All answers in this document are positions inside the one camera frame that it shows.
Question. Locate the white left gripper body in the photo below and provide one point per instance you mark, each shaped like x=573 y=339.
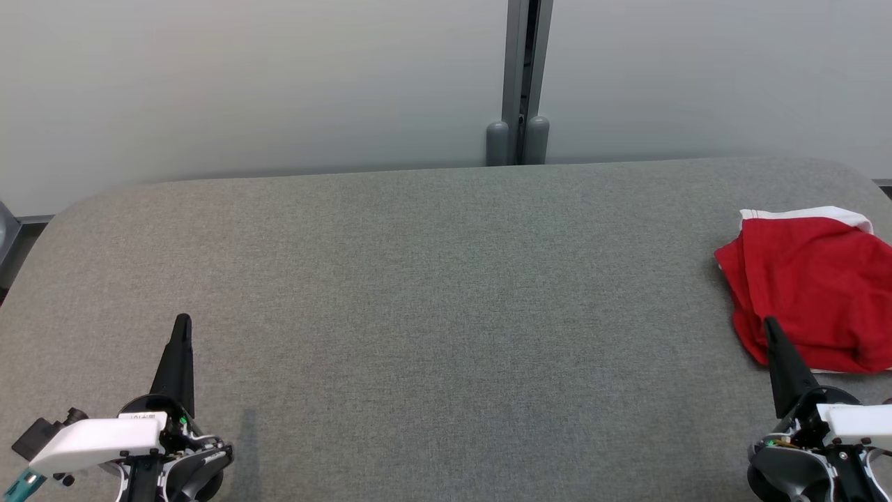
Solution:
x=97 y=439

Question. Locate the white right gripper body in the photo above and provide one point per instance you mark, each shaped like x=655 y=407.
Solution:
x=857 y=422

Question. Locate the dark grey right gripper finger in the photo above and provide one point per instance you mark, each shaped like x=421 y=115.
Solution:
x=791 y=380

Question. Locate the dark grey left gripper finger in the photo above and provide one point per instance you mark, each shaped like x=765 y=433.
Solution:
x=178 y=376

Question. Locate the red shorts with white stripe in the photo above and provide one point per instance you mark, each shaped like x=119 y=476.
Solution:
x=815 y=279

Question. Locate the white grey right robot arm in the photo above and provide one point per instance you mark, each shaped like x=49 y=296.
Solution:
x=787 y=467

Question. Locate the grey curved furniture part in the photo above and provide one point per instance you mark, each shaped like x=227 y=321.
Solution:
x=5 y=230

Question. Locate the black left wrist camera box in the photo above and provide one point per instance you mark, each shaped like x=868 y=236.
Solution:
x=35 y=436

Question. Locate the teal left camera connector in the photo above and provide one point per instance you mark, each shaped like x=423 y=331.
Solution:
x=24 y=484

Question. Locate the grey metal partition post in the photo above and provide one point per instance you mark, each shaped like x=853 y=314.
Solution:
x=519 y=56

